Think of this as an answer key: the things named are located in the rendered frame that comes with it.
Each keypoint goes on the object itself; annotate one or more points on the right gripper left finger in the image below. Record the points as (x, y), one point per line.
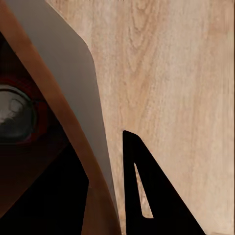
(54, 204)

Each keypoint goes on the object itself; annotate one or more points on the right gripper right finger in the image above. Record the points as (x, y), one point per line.
(171, 215)

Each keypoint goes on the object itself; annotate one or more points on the trash can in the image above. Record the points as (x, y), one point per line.
(35, 38)

